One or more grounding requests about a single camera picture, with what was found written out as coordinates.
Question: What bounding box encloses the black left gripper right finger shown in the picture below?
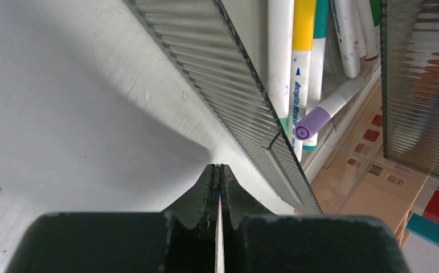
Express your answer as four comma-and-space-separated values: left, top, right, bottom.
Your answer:
220, 165, 409, 272

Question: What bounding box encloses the teal blue folder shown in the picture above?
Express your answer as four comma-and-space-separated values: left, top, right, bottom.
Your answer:
406, 213, 439, 247

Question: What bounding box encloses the white marker green tip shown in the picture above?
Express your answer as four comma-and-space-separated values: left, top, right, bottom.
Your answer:
268, 0, 294, 132

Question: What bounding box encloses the clear grey drawer organizer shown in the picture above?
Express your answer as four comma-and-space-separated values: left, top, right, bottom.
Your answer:
128, 1, 439, 214

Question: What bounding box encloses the white marker green cap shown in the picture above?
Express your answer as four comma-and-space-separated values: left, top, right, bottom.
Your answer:
370, 0, 381, 51

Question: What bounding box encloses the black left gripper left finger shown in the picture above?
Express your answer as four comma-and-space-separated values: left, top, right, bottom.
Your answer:
6, 164, 220, 272

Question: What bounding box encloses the white marker teal cap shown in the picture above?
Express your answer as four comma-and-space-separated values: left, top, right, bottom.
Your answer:
302, 0, 330, 152

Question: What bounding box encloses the thin white pen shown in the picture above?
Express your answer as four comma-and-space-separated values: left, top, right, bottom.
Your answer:
330, 0, 360, 78

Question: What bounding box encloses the white marker yellow cap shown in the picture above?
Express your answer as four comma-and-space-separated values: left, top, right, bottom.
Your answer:
288, 0, 317, 160

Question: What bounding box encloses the peach plastic file rack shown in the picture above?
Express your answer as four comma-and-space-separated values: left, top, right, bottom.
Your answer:
312, 84, 428, 247

